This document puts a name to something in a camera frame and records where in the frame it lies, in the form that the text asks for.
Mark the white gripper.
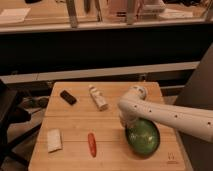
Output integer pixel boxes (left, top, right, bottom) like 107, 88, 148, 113
119, 112, 137, 128

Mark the green ceramic bowl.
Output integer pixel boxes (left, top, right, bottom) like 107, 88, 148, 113
125, 119, 160, 156

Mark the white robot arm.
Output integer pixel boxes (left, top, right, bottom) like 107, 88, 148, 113
118, 85, 213, 142

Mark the white tube bottle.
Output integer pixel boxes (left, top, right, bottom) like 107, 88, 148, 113
89, 85, 108, 111

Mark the red chili pepper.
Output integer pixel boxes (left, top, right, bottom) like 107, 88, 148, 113
88, 133, 97, 157

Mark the black rectangular block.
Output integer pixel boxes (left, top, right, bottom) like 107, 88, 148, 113
60, 90, 77, 105

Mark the white folded cloth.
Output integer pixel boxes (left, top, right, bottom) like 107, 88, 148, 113
47, 129, 62, 153

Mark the black chair left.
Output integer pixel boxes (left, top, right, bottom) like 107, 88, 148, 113
0, 79, 41, 167

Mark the white paper sheet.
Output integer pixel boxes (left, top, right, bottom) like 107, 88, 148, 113
0, 8, 30, 24

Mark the metal post right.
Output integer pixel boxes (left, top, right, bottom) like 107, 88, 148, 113
126, 0, 136, 25

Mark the metal post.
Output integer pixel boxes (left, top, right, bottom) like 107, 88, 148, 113
126, 0, 136, 25
66, 0, 78, 28

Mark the metal post left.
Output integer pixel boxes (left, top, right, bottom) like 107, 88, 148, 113
66, 0, 78, 28

